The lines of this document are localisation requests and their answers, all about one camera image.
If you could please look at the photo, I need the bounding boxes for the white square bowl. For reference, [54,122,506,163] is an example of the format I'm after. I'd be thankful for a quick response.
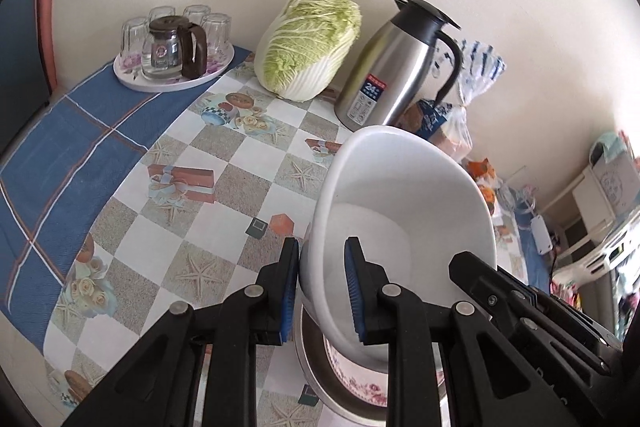
[298,125,498,370]

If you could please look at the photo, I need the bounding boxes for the bagged bread loaf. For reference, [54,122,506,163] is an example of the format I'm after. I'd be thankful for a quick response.
[395,39,507,162]

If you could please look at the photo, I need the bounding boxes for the napa cabbage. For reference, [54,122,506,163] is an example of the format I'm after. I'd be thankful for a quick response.
[254,0,362,102]

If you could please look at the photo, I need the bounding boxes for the pink board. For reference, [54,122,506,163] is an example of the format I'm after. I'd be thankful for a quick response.
[36,0,60,92]

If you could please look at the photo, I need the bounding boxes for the large stainless steel basin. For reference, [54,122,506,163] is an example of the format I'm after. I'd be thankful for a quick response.
[292,302,446,419]

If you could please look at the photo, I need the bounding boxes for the black cable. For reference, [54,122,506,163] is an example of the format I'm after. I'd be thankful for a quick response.
[547,232,562,283]

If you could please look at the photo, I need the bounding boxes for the white power adapter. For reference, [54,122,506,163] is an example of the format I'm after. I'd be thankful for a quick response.
[527,214,553,254]

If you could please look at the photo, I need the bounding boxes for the stainless steel thermos jug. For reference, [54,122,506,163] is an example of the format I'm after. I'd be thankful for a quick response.
[334,0,463,132]

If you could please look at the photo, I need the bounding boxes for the dark grey cabinet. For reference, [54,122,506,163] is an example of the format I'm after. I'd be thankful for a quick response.
[0,0,51,158]

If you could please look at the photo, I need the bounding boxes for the clear drinking glass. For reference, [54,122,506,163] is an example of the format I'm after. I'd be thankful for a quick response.
[121,18,151,62]
[148,6,177,25]
[201,13,232,58]
[182,5,211,28]
[500,167,538,212]

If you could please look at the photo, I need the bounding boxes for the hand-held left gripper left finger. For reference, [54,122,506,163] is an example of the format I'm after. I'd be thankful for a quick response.
[62,236,301,427]

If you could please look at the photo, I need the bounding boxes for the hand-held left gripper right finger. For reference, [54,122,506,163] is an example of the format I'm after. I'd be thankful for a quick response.
[342,236,568,427]

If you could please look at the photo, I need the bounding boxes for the white oval floral tray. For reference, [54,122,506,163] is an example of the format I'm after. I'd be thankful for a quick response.
[113,42,235,94]

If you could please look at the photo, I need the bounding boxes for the round plate pink floral rim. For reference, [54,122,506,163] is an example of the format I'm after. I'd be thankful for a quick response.
[324,337,446,408]

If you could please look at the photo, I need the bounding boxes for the glass teapot brown handle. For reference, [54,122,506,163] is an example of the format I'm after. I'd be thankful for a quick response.
[141,17,208,81]

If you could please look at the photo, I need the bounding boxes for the white printed box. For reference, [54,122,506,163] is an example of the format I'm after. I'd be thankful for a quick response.
[590,132,640,212]

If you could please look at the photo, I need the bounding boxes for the colourful plastic clips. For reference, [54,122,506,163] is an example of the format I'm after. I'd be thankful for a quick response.
[550,277,583,308]

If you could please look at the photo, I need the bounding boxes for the blue plaid cloth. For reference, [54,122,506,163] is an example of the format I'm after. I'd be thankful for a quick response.
[0,47,551,353]

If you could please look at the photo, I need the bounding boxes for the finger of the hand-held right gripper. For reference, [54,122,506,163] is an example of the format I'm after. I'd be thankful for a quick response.
[448,251,531,323]

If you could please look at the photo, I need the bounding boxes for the white shelf unit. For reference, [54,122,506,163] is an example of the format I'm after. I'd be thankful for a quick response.
[540,169,601,228]

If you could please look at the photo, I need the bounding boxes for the white plastic basket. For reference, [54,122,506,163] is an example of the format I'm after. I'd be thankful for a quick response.
[550,212,640,280]

